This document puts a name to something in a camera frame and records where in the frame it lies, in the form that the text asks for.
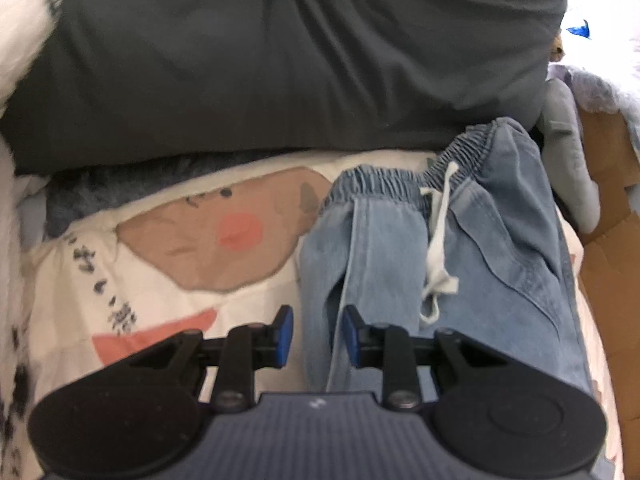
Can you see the dark grey pillow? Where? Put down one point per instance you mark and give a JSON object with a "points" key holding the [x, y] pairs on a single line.
{"points": [[275, 60]]}

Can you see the brown teddy bear toy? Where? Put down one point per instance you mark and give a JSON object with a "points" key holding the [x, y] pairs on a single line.
{"points": [[558, 46]]}

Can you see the light blue jeans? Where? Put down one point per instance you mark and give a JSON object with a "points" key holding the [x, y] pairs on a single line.
{"points": [[500, 240]]}

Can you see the white spotted fluffy blanket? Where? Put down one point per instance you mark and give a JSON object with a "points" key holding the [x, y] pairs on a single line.
{"points": [[20, 20]]}

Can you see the brown cardboard sheet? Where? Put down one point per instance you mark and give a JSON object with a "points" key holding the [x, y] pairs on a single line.
{"points": [[615, 220]]}

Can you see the white pillow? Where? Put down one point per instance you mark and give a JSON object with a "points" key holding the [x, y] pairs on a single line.
{"points": [[610, 5]]}

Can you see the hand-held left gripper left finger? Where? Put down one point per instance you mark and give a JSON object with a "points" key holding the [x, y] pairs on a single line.
{"points": [[282, 335]]}

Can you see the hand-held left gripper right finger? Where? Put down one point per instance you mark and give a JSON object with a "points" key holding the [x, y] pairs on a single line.
{"points": [[352, 335]]}

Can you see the cream bear-print blanket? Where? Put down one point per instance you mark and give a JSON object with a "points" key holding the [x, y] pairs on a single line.
{"points": [[150, 290]]}

